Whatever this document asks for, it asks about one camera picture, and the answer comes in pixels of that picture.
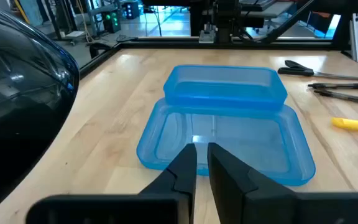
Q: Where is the yellow highlighter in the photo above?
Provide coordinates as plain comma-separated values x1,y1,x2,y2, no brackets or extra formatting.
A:
331,116,358,133

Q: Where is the yellow hanging cable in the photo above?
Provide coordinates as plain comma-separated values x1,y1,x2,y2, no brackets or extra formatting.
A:
12,0,31,25

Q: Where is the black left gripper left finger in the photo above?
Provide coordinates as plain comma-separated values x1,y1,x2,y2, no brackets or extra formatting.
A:
25,142,198,224

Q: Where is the blue black ballpoint pen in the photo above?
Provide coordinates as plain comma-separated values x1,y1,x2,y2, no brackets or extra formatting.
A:
307,82,358,90

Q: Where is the computer tower with green lights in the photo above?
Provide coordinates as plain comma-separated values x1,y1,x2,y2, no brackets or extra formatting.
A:
101,10,122,34

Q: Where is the blue plastic supply box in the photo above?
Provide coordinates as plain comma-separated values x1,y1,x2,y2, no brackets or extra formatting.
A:
136,64,316,187

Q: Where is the slim black ballpoint pen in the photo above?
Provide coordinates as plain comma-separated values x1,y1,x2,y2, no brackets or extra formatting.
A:
313,89,358,107

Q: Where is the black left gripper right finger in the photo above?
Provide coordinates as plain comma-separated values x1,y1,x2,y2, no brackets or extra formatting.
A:
207,142,358,224

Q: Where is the silver aluminium bar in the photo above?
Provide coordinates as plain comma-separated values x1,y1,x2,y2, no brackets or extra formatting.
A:
349,12,358,64

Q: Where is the silver arm base bracket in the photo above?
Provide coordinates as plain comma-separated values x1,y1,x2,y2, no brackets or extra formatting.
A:
198,29,216,44

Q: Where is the black aluminium table frame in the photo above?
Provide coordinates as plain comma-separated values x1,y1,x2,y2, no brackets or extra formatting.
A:
78,0,358,78

